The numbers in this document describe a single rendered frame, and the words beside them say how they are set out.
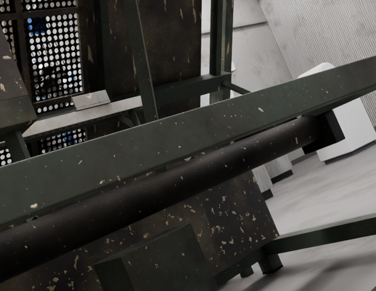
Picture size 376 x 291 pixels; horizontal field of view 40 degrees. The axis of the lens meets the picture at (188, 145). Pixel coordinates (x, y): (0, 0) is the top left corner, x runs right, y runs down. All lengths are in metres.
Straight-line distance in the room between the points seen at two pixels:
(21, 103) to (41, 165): 0.50
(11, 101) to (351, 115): 8.00
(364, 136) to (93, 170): 8.35
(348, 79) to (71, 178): 0.94
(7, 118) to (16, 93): 0.07
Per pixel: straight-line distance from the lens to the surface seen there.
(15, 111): 1.37
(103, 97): 1.85
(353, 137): 8.92
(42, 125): 1.72
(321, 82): 1.47
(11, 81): 1.40
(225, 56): 2.79
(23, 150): 1.40
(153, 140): 1.02
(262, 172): 7.28
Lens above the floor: 0.65
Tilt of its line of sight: 4 degrees up
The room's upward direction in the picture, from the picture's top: 23 degrees counter-clockwise
